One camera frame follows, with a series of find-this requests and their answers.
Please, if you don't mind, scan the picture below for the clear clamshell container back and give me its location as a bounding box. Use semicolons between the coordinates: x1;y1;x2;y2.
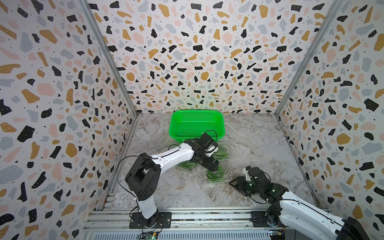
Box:
211;145;232;163

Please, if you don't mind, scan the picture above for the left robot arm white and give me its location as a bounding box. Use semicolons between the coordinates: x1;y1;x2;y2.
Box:
125;135;219;226

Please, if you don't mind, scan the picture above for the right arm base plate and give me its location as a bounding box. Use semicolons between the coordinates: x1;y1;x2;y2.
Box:
251;211;284;228

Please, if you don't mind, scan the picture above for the clear clamshell container front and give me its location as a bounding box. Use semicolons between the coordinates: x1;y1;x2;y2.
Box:
205;165;232;185

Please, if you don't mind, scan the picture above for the green peppers bunch front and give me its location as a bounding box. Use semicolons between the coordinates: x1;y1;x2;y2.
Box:
206;166;226;183

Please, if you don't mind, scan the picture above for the aluminium corner post left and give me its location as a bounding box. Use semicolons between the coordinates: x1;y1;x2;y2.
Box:
78;0;138;119

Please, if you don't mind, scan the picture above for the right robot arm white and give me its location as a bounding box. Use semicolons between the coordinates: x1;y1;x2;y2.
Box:
229;166;369;240

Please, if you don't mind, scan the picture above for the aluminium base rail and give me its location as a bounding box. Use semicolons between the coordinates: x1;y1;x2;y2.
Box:
82;206;340;233

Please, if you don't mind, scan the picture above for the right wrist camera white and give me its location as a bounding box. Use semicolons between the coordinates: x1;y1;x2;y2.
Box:
243;166;252;182

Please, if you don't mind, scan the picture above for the aluminium corner post right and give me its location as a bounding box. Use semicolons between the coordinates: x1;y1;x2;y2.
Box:
275;0;344;117

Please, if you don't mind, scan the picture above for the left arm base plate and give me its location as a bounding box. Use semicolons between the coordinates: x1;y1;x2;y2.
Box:
129;212;172;229

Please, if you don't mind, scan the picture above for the green plastic basket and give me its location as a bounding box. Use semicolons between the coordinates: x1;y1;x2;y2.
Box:
169;110;226;143

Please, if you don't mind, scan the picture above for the aluminium corner post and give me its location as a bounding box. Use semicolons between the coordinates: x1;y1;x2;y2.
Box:
78;0;138;119
275;0;344;117

